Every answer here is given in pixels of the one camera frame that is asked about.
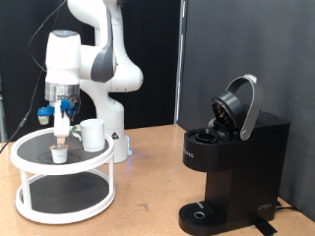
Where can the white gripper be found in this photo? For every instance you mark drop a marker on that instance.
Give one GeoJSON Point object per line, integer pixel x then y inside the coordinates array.
{"type": "Point", "coordinates": [61, 124]}

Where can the white coffee pod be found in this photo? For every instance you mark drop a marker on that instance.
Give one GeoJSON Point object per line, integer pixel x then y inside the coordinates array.
{"type": "Point", "coordinates": [59, 156]}

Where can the black Keurig coffee machine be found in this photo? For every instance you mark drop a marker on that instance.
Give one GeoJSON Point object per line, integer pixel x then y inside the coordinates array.
{"type": "Point", "coordinates": [246, 170]}

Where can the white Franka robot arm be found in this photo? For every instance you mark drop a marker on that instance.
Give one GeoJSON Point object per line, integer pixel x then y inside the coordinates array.
{"type": "Point", "coordinates": [108, 78]}

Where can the white mug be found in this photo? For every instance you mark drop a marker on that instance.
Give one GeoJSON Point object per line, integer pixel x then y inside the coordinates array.
{"type": "Point", "coordinates": [93, 136]}

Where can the white two-tier turntable stand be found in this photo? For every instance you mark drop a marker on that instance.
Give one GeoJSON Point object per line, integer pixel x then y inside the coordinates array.
{"type": "Point", "coordinates": [65, 196]}

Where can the black backdrop curtain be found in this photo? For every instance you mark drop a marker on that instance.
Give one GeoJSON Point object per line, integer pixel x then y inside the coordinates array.
{"type": "Point", "coordinates": [157, 49]}

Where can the black tape strip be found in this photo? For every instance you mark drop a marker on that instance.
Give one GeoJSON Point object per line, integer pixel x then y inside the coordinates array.
{"type": "Point", "coordinates": [264, 226]}

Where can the wrist camera on blue mount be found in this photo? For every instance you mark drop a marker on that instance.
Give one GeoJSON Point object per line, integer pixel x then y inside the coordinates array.
{"type": "Point", "coordinates": [44, 111]}

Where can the grey metal post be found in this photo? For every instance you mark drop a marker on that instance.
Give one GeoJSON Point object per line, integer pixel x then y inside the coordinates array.
{"type": "Point", "coordinates": [2, 118]}

